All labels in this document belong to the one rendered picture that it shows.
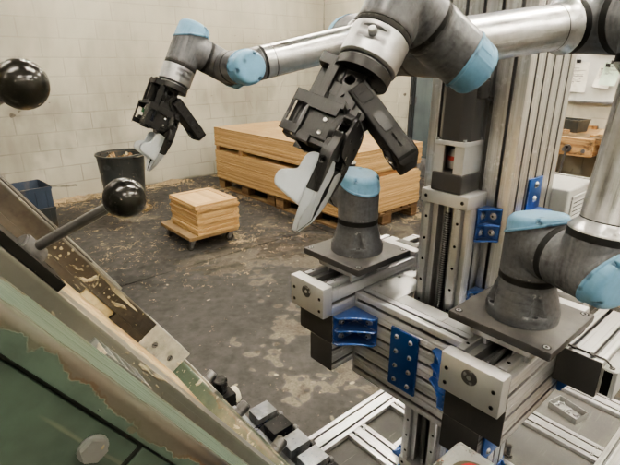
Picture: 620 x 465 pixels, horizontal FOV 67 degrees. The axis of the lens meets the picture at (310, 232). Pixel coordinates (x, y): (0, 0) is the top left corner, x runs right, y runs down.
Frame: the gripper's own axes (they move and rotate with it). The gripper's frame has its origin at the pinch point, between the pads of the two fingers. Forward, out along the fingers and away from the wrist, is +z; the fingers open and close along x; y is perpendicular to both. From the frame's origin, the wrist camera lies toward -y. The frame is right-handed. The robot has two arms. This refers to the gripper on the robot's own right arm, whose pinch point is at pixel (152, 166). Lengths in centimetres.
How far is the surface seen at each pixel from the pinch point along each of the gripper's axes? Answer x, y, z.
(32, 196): -385, -78, 68
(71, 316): 64, 32, 16
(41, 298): 64, 36, 15
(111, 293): 22.0, 9.3, 26.1
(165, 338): 22.3, -5.7, 34.2
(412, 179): -176, -350, -80
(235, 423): 46, -12, 41
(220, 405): 40, -12, 40
